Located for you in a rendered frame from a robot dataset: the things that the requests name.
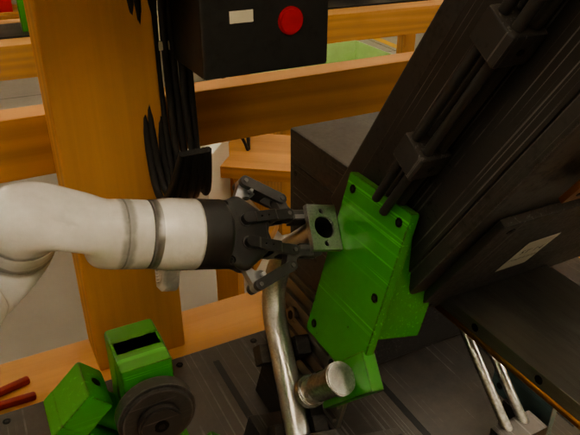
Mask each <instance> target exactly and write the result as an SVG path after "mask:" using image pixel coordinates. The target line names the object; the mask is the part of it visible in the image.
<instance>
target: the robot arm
mask: <svg viewBox="0 0 580 435"><path fill-rule="evenodd" d="M232 190H233V191H234V192H233V196H232V197H230V198H229V199H226V200H222V199H181V198H164V199H104V198H101V197H99V196H96V195H93V194H90V193H88V192H81V191H78V190H74V189H71V188H67V187H63V186H58V185H55V184H50V183H45V182H38V181H22V182H16V183H11V184H8V185H5V186H1V187H0V325H1V323H2V322H3V320H4V318H5V317H6V315H7V314H8V313H9V312H11V311H12V310H13V309H14V307H15V306H16V305H17V304H18V303H19V302H20V301H21V300H22V299H23V298H24V296H25V295H26V294H27V293H28V292H29V291H30V290H31V288H32V287H33V286H34V285H35V283H36V282H37V281H38V280H39V279H40V278H41V276H42V275H43V273H44V272H45V270H46V269H47V267H48V265H49V264H50V262H51V261H52V259H53V256H54V252H55V251H65V252H72V253H79V254H84V255H85V259H86V260H87V261H88V262H89V263H90V264H91V265H92V266H93V267H95V268H101V269H145V268H151V269H154V271H155V279H156V286H157V287H158V288H159V289H160V290H161V291H162V292H168V291H176V290H177V289H178V287H179V283H180V270H203V269H230V270H233V271H235V272H237V273H242V274H243V277H244V278H245V280H246V281H247V283H248V285H247V288H246V290H247V292H248V294H250V295H253V294H255V293H258V292H260V291H261V290H263V289H265V288H266V287H269V286H270V285H272V284H274V283H275V282H276V281H278V280H280V279H281V278H283V277H285V276H286V275H288V274H290V273H292V272H293V271H294V270H296V269H297V268H298V263H297V262H296V261H297V259H314V258H316V257H318V256H320V255H322V252H311V249H310V244H309V243H299V244H297V245H296V244H291V243H283V242H282V241H280V240H274V239H271V236H270V235H269V232H268V228H269V226H275V225H280V224H286V225H287V226H302V225H304V224H305V223H306V221H305V215H304V211H303V210H292V209H290V208H289V207H288V206H287V203H286V201H287V197H286V195H285V194H283V193H281V192H278V191H276V190H275V189H273V188H271V187H269V186H266V185H264V184H262V183H261V182H259V181H257V180H254V179H252V178H250V177H249V176H247V175H244V176H242V177H241V178H240V179H239V180H238V181H237V182H236V183H234V184H233V186H232ZM249 199H250V200H252V201H254V202H256V203H258V204H260V205H263V206H265V207H267V208H268V209H270V210H264V211H258V210H257V209H256V208H255V207H254V206H252V205H251V204H249V203H248V202H246V201H245V200H249ZM261 259H266V260H269V259H276V260H281V265H280V266H279V267H278V268H276V269H275V270H273V271H271V272H270V273H268V274H266V272H264V271H263V270H258V271H255V270H254V269H253V268H252V267H253V266H254V265H255V264H257V263H258V262H259V261H260V260H261Z"/></svg>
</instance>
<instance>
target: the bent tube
mask: <svg viewBox="0 0 580 435"><path fill-rule="evenodd" d="M303 211H304V215H305V221H306V223H305V224H304V225H302V226H301V227H299V228H298V229H297V230H295V231H293V232H292V233H290V234H289V235H287V236H286V237H284V238H283V239H282V240H281V241H282V242H283V243H291V244H296V245H297V244H299V243H309V244H310V249H311V252H332V251H341V250H343V245H342V241H341V236H340V231H339V227H338V222H337V214H336V210H335V205H309V204H306V205H303ZM319 211H320V212H321V213H320V212H319ZM325 244H327V246H326V245H325ZM280 265H281V260H276V259H269V261H268V265H267V268H266V274H268V273H270V272H271V271H273V270H275V269H276V268H278V267H279V266H280ZM288 276H289V274H288V275H286V276H285V277H283V278H281V279H280V280H278V281H276V282H275V283H274V284H272V285H270V286H269V287H266V288H265V289H263V290H262V314H263V321H264V326H265V331H266V335H267V340H268V348H269V353H270V357H271V362H272V366H273V371H274V379H275V384H276V388H277V393H278V397H279V402H280V406H281V415H282V419H283V424H284V428H285V433H286V435H305V434H309V433H311V431H310V426H309V422H308V418H307V413H306V408H305V407H303V406H301V405H300V404H299V402H298V401H297V400H296V398H295V395H294V385H295V383H296V381H297V380H298V379H299V373H298V369H297V364H296V360H295V355H294V352H293V344H292V339H291V336H290V331H289V327H288V322H287V313H286V287H287V279H288Z"/></svg>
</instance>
